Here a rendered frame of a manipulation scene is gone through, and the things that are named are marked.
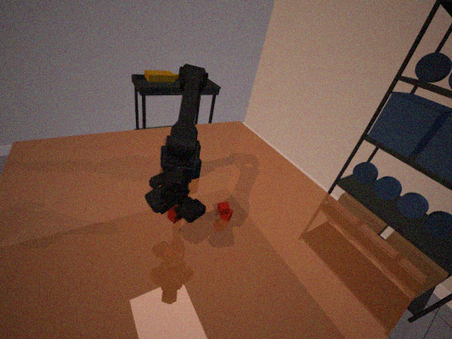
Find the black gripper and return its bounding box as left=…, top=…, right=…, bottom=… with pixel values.
left=150, top=172, right=206, bottom=223

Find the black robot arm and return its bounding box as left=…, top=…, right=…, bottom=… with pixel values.
left=144, top=64, right=208, bottom=214

